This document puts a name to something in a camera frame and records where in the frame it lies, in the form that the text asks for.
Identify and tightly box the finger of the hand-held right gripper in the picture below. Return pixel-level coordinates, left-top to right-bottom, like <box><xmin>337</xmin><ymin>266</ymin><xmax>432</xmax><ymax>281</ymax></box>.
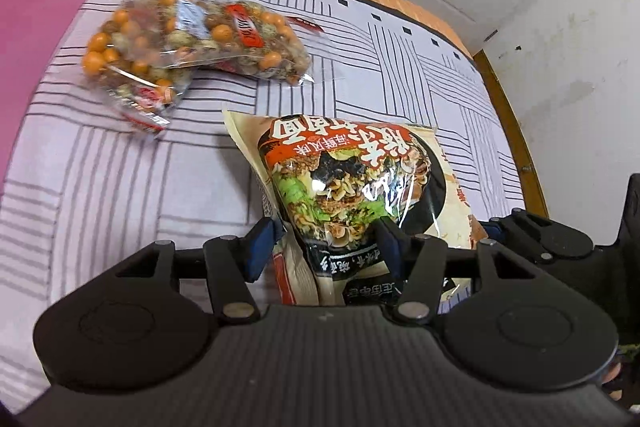
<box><xmin>482</xmin><ymin>208</ymin><xmax>596</xmax><ymax>264</ymax></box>

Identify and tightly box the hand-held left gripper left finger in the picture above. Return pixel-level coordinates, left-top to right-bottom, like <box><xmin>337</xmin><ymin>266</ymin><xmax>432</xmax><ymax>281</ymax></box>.
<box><xmin>115</xmin><ymin>217</ymin><xmax>288</xmax><ymax>325</ymax></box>

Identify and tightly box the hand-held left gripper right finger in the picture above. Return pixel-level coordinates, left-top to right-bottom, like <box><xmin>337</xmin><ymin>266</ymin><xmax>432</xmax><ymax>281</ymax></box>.
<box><xmin>372</xmin><ymin>216</ymin><xmax>540</xmax><ymax>325</ymax></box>

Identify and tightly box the beige instant noodle packet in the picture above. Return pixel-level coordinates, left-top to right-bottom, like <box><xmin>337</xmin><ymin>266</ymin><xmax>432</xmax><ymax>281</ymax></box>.
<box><xmin>222</xmin><ymin>109</ymin><xmax>489</xmax><ymax>308</ymax></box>

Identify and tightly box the pink cardboard box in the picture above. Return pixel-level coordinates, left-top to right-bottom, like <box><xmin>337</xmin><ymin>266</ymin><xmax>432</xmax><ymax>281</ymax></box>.
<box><xmin>0</xmin><ymin>0</ymin><xmax>99</xmax><ymax>180</ymax></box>

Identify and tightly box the striped bed sheet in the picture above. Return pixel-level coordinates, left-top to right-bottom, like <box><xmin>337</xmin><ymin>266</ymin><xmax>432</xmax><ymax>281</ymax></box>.
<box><xmin>0</xmin><ymin>0</ymin><xmax>551</xmax><ymax>414</ymax></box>

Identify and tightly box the clear coated peanut bag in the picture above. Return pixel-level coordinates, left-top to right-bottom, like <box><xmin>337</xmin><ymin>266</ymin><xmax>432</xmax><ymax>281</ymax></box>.
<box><xmin>189</xmin><ymin>0</ymin><xmax>317</xmax><ymax>88</ymax></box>
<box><xmin>81</xmin><ymin>0</ymin><xmax>197</xmax><ymax>135</ymax></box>

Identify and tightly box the orange blanket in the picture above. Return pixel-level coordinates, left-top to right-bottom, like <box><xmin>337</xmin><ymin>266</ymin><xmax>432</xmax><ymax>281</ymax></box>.
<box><xmin>344</xmin><ymin>0</ymin><xmax>474</xmax><ymax>58</ymax></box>

